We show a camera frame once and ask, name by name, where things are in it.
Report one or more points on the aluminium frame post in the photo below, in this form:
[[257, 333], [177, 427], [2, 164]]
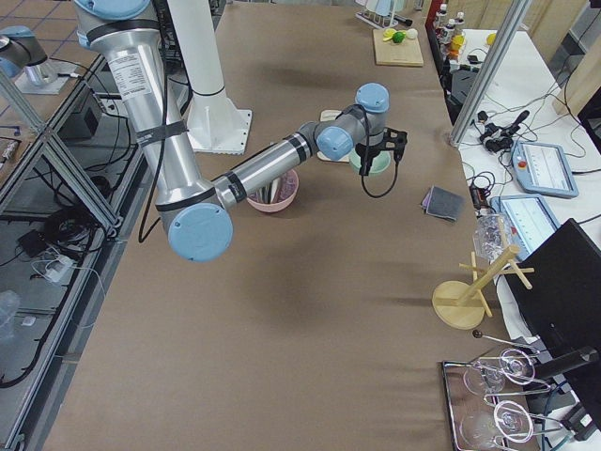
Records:
[[510, 24]]

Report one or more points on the wine glass rack tray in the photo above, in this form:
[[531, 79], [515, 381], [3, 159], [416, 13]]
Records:
[[460, 401]]

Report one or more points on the green lime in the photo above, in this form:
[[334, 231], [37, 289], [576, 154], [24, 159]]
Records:
[[398, 37]]

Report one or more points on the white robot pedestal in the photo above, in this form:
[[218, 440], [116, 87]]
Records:
[[214, 122]]

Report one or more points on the wooden mug tree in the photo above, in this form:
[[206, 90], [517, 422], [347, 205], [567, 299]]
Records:
[[463, 306]]

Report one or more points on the grey folded cloth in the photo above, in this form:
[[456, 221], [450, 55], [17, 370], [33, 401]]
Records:
[[443, 204]]

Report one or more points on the pink bowl with ice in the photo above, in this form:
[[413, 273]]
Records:
[[290, 186]]

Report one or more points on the white garlic bulb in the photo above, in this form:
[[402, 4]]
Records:
[[411, 33]]

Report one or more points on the lower wine glass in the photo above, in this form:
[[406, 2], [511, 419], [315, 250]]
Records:
[[498, 428]]

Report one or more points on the bamboo cutting board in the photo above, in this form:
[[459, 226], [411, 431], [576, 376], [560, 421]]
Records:
[[405, 54]]

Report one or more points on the beige serving tray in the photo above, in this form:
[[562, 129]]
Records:
[[329, 115]]

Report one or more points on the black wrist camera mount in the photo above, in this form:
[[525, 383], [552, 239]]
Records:
[[394, 141]]

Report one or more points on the upper wine glass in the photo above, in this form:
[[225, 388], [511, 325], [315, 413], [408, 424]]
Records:
[[488, 375]]

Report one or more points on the metal ice scoop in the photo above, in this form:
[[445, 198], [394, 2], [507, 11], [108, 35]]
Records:
[[269, 193]]

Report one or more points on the lower teach pendant tablet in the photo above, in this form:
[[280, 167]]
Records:
[[530, 217]]

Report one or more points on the teach pendant tablet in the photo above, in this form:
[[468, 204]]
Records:
[[543, 169], [530, 217]]

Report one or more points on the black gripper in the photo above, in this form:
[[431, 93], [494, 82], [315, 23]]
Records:
[[367, 153]]

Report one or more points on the black monitor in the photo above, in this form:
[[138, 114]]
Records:
[[563, 308]]

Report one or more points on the upper teach pendant tablet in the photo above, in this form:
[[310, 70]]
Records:
[[543, 169]]

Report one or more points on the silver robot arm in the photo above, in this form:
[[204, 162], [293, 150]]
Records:
[[194, 210]]

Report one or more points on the green bowl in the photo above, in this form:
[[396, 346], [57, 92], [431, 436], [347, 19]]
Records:
[[379, 163]]

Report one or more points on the white wire cup rack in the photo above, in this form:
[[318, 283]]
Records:
[[382, 13]]

